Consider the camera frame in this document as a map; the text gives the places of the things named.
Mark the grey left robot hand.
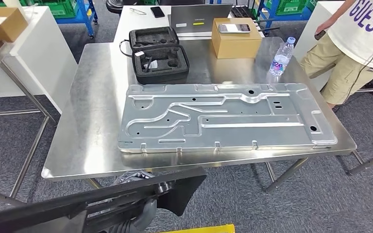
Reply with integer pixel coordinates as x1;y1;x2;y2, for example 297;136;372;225
114;170;157;231

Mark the black plastic plate part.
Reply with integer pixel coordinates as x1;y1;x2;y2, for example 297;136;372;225
0;166;207;233

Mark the yellow floor tape square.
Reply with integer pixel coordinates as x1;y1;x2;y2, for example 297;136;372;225
160;224;236;233

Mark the stamped sheet metal panel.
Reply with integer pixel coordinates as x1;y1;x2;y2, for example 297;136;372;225
118;83;339;154

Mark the black foam tool case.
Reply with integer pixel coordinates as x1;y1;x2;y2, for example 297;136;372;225
119;26;190;85

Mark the brown cardboard box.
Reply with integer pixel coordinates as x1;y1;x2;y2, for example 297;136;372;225
0;7;29;43
211;17;263;60

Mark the clear plastic water bottle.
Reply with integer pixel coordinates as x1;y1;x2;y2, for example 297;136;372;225
268;36;296;77

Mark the black phone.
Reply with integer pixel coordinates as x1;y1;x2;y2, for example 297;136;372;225
150;6;166;18

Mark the silver phone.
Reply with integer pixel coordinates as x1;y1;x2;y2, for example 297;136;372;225
218;23;252;34

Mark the grey flat board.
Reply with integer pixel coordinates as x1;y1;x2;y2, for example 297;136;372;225
168;3;234;34

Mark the blue steel crate rack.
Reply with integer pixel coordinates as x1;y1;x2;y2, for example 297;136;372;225
0;0;99;40
255;0;318;24

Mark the black round stool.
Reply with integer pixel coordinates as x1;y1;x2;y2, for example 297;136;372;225
106;0;133;15

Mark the black router with antennas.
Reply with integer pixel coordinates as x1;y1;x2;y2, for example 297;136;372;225
231;4;281;34

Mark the person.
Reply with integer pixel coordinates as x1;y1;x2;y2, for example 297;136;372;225
299;0;373;110

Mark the thin black tether cable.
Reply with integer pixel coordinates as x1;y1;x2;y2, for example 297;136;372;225
333;32;373;112

